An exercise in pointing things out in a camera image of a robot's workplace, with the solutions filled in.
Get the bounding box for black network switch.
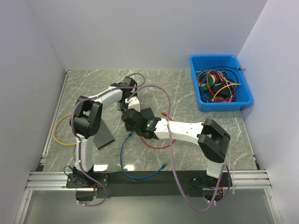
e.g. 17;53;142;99
125;107;156;133
93;120;115;150

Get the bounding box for red ethernet cable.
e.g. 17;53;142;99
140;112;177;149

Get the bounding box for blue ethernet cable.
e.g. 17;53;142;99
120;131;169;179

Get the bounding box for orange ethernet cable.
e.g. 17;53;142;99
52;113;77;146

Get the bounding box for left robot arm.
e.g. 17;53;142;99
70;76;138;188

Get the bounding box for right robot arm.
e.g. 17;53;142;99
121;109;231;186

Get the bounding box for black mounting base bar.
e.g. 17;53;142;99
65;170;233;199

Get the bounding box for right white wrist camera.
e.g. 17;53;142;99
125;97;141;112

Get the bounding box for tangled cables in bin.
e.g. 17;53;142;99
196;66;246;103

